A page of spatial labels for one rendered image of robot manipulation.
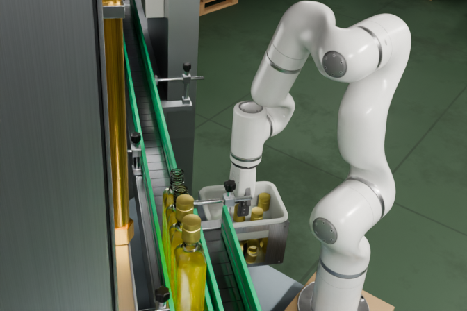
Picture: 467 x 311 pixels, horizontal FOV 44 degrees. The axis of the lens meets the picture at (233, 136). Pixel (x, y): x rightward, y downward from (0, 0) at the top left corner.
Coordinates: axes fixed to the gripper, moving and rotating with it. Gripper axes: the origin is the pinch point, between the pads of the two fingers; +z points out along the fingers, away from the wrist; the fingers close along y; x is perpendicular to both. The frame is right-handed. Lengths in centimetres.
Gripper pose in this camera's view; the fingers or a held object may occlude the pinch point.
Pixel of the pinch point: (240, 203)
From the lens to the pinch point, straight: 164.2
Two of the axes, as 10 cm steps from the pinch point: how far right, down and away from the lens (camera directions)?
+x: 9.7, -0.7, 2.3
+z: -0.7, 8.3, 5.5
